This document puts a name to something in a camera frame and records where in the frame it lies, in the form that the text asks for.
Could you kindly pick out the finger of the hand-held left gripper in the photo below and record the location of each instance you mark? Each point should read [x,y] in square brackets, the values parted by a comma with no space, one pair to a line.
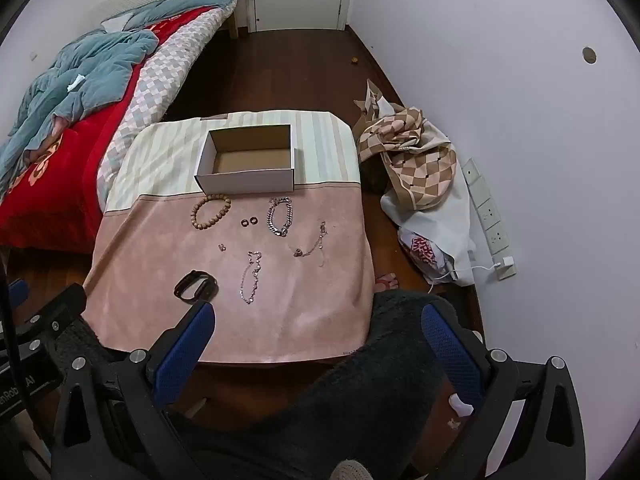
[55,312]
[18,291]

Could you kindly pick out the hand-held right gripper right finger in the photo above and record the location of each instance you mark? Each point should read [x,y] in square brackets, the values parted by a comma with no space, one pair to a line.
[452,355]

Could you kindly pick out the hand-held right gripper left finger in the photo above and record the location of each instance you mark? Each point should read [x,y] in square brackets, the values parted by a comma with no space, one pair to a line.
[185,355]

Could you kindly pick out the black smart band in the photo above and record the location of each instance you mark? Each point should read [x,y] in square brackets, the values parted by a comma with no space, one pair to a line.
[207,280]

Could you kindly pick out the white cardboard box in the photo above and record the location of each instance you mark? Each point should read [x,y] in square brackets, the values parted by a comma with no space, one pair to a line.
[250,160]

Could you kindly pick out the white paper scrap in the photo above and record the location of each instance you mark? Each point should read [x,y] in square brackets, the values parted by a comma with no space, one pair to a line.
[460,405]

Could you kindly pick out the dark fuzzy pants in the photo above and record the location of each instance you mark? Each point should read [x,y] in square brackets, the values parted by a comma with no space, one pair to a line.
[380,360]

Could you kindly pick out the pink slipper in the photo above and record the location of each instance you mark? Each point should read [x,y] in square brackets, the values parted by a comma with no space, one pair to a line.
[386,280]

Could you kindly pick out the white charger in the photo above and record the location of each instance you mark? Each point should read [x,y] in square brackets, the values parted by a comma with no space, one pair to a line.
[506,264]

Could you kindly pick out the plastic bag with red print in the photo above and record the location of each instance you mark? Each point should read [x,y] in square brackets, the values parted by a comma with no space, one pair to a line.
[422,252]

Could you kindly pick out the white cloth bag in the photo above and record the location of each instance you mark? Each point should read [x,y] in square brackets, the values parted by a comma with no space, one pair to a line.
[450,230]

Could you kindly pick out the pink and striped table cloth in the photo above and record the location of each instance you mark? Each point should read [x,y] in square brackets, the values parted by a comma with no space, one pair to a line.
[300,300]

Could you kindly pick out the beige checkered cloth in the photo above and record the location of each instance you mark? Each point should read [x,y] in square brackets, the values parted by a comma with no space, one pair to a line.
[425,170]

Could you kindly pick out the white paper piece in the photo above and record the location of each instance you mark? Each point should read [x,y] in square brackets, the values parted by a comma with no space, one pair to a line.
[76,83]

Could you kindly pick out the teal quilt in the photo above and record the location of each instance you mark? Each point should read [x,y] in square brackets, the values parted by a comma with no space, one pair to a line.
[100,70]

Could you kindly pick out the checkered bed sheet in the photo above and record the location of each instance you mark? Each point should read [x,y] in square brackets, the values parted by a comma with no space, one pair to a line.
[160,75]

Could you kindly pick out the white wall socket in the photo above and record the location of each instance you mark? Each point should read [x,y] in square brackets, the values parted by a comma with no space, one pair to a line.
[487,210]

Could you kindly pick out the round wall hole cap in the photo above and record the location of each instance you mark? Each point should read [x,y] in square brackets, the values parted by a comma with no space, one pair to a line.
[589,55]

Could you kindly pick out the wooden bed frame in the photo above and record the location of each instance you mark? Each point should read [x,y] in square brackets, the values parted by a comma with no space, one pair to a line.
[233,22]

